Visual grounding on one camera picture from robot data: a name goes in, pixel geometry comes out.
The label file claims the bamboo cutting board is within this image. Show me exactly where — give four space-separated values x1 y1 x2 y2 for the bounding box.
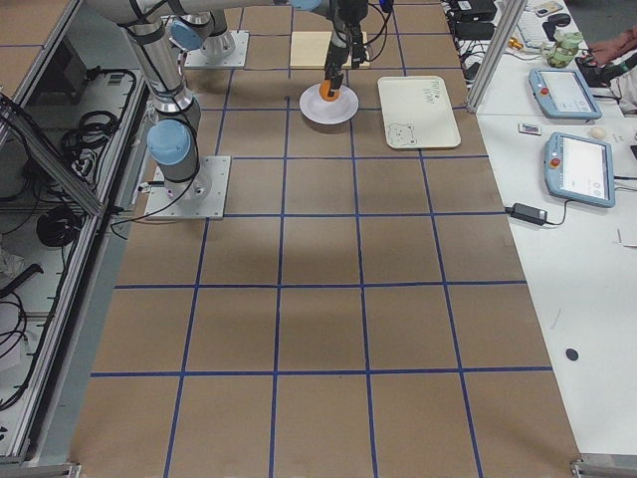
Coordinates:
290 30 372 69

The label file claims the white keyboard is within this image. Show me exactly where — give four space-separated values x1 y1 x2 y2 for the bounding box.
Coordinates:
517 11 547 48

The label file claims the orange fruit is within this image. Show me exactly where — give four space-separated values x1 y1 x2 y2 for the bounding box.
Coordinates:
318 80 339 102

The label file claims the cream tray with bear print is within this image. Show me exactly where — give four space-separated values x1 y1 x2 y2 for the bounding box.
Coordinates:
377 76 461 149

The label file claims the white round plate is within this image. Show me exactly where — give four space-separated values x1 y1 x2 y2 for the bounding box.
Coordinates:
299 84 359 125

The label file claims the small beige ball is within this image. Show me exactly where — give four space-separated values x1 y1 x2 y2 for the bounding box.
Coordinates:
589 126 607 140

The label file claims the black round cap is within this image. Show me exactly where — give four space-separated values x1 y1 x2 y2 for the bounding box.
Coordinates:
565 348 579 361

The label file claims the blue teach pendant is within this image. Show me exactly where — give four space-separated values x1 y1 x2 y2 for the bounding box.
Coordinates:
543 132 616 208
528 69 602 120

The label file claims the person hand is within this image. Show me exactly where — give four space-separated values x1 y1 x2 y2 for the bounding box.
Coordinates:
588 26 637 65

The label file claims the black power adapter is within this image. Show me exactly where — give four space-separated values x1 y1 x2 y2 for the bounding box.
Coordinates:
505 202 547 226

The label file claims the small printed card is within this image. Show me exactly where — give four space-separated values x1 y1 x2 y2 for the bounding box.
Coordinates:
518 122 542 136

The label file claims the gold metal cylinder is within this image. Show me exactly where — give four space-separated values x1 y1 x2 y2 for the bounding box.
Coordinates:
508 37 525 51

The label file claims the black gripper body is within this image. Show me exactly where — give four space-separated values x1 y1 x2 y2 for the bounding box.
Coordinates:
337 0 368 23
324 19 350 75

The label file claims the blue teach pendant far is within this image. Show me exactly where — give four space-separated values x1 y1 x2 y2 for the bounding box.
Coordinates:
528 69 602 120

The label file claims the aluminium frame post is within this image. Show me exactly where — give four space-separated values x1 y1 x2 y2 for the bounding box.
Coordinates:
466 0 528 114

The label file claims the blue teach pendant near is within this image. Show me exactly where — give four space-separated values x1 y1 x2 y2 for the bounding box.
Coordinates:
543 132 616 208

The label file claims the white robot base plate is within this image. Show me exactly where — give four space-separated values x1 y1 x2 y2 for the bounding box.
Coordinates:
185 30 249 70
144 155 231 220

